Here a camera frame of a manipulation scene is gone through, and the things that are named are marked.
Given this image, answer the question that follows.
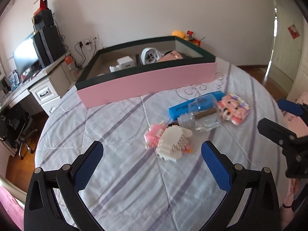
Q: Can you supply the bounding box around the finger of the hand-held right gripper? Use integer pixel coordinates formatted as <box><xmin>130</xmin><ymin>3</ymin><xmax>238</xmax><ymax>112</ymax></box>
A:
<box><xmin>257</xmin><ymin>117</ymin><xmax>299</xmax><ymax>150</ymax></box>
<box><xmin>277</xmin><ymin>99</ymin><xmax>308</xmax><ymax>117</ymax></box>

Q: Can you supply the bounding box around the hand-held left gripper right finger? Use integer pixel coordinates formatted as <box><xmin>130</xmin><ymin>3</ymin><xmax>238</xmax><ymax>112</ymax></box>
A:
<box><xmin>201</xmin><ymin>141</ymin><xmax>281</xmax><ymax>231</ymax></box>

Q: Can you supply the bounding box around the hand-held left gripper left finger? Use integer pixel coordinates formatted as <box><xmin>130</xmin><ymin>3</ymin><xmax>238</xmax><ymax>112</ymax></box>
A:
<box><xmin>23</xmin><ymin>141</ymin><xmax>104</xmax><ymax>231</ymax></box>

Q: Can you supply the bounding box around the pink box with dark rim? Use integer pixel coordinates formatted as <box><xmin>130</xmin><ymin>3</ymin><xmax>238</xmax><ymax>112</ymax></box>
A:
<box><xmin>74</xmin><ymin>36</ymin><xmax>218</xmax><ymax>109</ymax></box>

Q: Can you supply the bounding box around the white plastic gadget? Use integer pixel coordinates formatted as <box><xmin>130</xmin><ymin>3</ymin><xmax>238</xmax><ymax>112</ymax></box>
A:
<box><xmin>140</xmin><ymin>47</ymin><xmax>166</xmax><ymax>65</ymax></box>

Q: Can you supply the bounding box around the pink printed blanket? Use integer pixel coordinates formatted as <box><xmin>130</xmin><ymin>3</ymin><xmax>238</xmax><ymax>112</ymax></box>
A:
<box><xmin>280</xmin><ymin>93</ymin><xmax>308</xmax><ymax>198</ymax></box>

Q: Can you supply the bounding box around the striped white quilt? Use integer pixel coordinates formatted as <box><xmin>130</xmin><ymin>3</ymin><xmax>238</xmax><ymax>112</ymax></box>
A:
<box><xmin>34</xmin><ymin>63</ymin><xmax>289</xmax><ymax>231</ymax></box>

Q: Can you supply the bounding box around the clear plastic bottle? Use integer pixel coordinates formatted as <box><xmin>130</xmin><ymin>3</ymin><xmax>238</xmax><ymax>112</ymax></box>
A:
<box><xmin>177</xmin><ymin>95</ymin><xmax>223</xmax><ymax>133</ymax></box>

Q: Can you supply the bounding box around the pink pixel brick figure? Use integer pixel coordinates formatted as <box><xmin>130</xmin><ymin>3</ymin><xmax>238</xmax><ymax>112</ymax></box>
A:
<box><xmin>218</xmin><ymin>93</ymin><xmax>251</xmax><ymax>126</ymax></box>

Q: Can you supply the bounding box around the white and pink brick figure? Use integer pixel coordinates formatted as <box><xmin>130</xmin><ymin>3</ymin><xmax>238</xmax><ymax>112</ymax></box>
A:
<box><xmin>144</xmin><ymin>120</ymin><xmax>193</xmax><ymax>162</ymax></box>

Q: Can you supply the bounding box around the white door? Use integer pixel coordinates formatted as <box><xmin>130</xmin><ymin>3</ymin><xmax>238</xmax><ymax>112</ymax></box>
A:
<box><xmin>265</xmin><ymin>0</ymin><xmax>304</xmax><ymax>92</ymax></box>

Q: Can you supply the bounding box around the blue plastic case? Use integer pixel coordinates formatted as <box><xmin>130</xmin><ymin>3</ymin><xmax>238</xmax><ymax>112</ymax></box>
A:
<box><xmin>168</xmin><ymin>91</ymin><xmax>225</xmax><ymax>121</ymax></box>

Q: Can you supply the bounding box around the red paper on door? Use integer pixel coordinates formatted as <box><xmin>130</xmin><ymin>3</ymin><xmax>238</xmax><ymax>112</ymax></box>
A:
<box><xmin>287</xmin><ymin>24</ymin><xmax>301</xmax><ymax>39</ymax></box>

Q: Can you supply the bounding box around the black office chair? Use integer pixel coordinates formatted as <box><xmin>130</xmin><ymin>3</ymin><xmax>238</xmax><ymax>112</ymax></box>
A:
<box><xmin>0</xmin><ymin>105</ymin><xmax>39</xmax><ymax>160</ymax></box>

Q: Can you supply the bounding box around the white desk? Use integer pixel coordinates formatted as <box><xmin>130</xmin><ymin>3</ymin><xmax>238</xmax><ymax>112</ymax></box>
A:
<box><xmin>0</xmin><ymin>52</ymin><xmax>73</xmax><ymax>116</ymax></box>

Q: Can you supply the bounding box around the pink cloth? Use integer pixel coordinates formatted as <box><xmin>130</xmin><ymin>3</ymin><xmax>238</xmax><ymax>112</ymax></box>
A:
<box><xmin>0</xmin><ymin>184</ymin><xmax>26</xmax><ymax>231</ymax></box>

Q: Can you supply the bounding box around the orange capped bottle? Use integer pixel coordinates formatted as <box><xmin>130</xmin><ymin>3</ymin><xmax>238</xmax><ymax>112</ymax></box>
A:
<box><xmin>64</xmin><ymin>56</ymin><xmax>77</xmax><ymax>79</ymax></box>

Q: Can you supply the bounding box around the white power adapter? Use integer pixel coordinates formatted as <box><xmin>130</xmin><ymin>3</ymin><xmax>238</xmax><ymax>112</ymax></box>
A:
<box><xmin>117</xmin><ymin>56</ymin><xmax>134</xmax><ymax>68</ymax></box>

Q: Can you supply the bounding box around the blue and white package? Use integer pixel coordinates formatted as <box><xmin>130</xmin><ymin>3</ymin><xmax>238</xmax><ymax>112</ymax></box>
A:
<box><xmin>8</xmin><ymin>71</ymin><xmax>20</xmax><ymax>87</ymax></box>

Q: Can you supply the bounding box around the black tower case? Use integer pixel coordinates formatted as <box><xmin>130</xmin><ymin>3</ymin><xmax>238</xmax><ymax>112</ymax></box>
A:
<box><xmin>32</xmin><ymin>25</ymin><xmax>66</xmax><ymax>68</ymax></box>

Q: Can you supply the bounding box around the black computer monitor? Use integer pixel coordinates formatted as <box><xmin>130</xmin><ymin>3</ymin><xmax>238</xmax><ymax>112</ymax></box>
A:
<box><xmin>13</xmin><ymin>31</ymin><xmax>41</xmax><ymax>76</ymax></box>

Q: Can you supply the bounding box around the yellow plush toy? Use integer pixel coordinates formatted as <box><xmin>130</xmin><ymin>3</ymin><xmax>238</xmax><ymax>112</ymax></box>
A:
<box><xmin>172</xmin><ymin>30</ymin><xmax>190</xmax><ymax>41</ymax></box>

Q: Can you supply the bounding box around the black box on tower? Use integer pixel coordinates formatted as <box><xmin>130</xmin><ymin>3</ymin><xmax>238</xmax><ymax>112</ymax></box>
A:
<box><xmin>32</xmin><ymin>10</ymin><xmax>55</xmax><ymax>30</ymax></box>

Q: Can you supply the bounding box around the curly metal wire ornament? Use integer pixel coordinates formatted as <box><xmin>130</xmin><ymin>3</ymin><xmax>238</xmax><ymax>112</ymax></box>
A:
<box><xmin>214</xmin><ymin>72</ymin><xmax>225</xmax><ymax>89</ymax></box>
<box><xmin>177</xmin><ymin>84</ymin><xmax>208</xmax><ymax>99</ymax></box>

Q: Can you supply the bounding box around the black power cable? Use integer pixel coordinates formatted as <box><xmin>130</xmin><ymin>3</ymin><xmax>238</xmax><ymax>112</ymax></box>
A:
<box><xmin>74</xmin><ymin>41</ymin><xmax>97</xmax><ymax>68</ymax></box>

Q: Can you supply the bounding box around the white wall outlet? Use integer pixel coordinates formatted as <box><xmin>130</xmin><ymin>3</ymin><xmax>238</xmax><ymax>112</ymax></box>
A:
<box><xmin>82</xmin><ymin>34</ymin><xmax>100</xmax><ymax>44</ymax></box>

